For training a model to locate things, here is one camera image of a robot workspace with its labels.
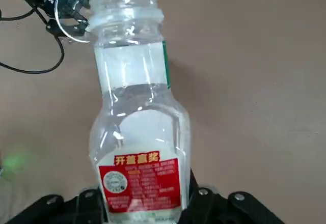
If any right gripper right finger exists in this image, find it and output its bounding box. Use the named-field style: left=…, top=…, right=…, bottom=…
left=182, top=169, right=286, bottom=224

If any clear drink bottle red label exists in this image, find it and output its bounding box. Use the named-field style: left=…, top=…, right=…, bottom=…
left=89, top=0, right=192, bottom=224

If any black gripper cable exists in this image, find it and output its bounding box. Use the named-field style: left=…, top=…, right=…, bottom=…
left=0, top=5, right=49, bottom=25

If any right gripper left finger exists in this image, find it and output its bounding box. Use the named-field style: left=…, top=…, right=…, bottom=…
left=5, top=188, right=109, bottom=224

